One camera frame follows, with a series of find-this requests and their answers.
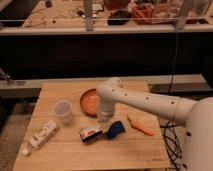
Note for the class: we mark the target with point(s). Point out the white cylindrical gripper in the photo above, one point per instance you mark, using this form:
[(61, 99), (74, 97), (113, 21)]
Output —
[(106, 110)]

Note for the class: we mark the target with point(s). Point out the boxed eraser with dark sleeve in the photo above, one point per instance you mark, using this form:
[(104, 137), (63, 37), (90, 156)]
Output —
[(90, 132)]

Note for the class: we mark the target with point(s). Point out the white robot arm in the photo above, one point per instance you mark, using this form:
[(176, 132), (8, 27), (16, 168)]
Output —
[(195, 116)]

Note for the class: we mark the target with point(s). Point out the orange round plate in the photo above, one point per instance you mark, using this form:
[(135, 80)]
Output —
[(89, 102)]

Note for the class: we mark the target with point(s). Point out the orange toy carrot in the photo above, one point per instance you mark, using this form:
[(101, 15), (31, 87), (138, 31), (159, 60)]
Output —
[(137, 124)]

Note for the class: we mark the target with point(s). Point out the clear plastic cup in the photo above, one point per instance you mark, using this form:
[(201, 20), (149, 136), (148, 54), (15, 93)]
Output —
[(63, 110)]

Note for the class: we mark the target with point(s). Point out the wooden board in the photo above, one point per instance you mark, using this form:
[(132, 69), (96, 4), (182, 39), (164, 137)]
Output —
[(66, 152)]

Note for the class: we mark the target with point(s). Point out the white clear plastic bottle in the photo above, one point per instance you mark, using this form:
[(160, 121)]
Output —
[(39, 138)]

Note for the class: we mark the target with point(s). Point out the black object on shelf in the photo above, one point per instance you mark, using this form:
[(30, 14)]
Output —
[(119, 17)]

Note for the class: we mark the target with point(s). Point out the orange object on shelf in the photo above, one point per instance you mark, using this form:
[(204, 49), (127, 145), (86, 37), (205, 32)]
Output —
[(141, 15)]

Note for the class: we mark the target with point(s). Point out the metal clamp at left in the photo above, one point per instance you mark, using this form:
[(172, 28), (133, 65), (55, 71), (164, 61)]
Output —
[(9, 80)]

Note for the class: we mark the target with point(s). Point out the metal shelf post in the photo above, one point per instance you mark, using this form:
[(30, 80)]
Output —
[(87, 5)]

